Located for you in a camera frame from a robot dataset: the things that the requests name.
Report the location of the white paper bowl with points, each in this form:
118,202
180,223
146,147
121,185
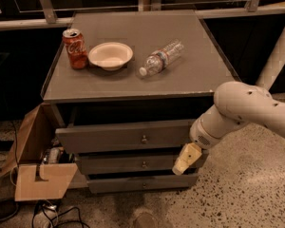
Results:
110,56

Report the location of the grey bottom drawer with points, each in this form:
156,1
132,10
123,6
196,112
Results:
141,183

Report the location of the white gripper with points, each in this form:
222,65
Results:
199,137

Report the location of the metal railing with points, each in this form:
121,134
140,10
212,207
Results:
142,3

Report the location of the grey drawer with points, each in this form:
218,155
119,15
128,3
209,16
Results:
141,183
109,164
124,136

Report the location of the grey top drawer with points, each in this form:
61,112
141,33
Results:
124,136

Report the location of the grey middle drawer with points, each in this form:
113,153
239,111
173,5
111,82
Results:
109,164

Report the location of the clear plastic water bottle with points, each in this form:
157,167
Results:
161,58

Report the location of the red cola can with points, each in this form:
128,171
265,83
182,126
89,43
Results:
75,47

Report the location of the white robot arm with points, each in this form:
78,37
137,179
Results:
235,105

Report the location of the grey drawer cabinet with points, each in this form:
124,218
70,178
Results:
182,91

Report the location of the brown cardboard box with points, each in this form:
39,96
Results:
36,181

